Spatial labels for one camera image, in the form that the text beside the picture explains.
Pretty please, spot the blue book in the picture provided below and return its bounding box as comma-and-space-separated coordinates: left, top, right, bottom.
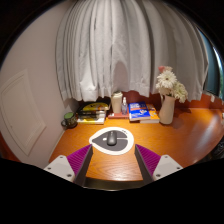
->
128, 101, 152, 122

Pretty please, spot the white curtain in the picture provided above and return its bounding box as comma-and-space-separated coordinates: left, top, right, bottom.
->
54, 0, 210, 103

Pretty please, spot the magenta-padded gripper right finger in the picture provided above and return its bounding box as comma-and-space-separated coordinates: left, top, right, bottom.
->
134, 143, 184, 186

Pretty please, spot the white and grey mouse pad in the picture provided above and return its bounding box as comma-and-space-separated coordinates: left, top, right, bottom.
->
88, 126, 135, 156

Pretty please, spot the green camouflage mug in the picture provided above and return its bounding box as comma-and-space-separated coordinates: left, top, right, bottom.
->
60, 111, 79, 130

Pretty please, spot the dark glass window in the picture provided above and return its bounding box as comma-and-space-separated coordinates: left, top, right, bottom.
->
202, 29, 224, 101

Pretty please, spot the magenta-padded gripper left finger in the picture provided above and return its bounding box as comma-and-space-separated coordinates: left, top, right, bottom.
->
43, 143, 95, 187

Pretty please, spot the reddish brown book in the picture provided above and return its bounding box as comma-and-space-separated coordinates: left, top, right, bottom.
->
107, 112, 130, 120

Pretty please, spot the clear spray bottle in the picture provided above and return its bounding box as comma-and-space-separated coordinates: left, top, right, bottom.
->
121, 96, 129, 116

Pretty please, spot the white framed wall panel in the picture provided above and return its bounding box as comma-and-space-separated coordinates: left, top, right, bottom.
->
0, 69, 47, 157

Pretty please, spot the yellow and black book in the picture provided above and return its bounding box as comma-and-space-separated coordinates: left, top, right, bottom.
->
81, 101, 111, 114

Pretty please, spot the black computer mouse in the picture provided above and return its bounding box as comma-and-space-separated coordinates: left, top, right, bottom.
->
106, 130, 118, 147

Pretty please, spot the orange book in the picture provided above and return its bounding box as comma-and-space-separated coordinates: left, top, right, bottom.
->
139, 103, 161, 125

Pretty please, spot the yellow and white book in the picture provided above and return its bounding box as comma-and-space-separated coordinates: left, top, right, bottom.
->
77, 117, 107, 126

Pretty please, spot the white artificial flower bouquet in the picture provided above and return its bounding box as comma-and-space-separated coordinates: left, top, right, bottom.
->
155, 65, 189, 104

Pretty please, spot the cream travel tumbler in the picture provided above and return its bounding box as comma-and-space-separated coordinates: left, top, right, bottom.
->
110, 90, 124, 115

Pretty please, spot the white ceramic vase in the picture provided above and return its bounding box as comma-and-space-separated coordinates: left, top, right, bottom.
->
158, 94, 176, 125

